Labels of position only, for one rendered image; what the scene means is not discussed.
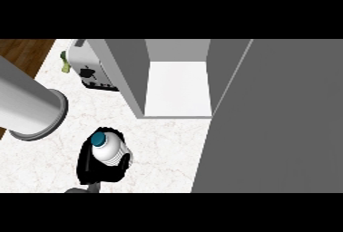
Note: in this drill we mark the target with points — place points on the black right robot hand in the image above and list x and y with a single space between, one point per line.
92 172

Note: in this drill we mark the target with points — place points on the white bottle with teal cap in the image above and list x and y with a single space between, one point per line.
110 151

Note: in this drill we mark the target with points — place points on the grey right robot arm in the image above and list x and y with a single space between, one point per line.
85 189

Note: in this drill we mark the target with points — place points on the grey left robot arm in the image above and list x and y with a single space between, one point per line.
27 102

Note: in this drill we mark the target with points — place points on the grey open cabinet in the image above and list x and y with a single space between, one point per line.
178 90

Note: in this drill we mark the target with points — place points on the dark grey cabinet door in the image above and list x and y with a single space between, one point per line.
277 120

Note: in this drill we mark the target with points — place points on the white appliance with black base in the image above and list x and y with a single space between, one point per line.
88 63

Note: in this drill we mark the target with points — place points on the green vegetable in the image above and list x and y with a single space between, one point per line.
66 63

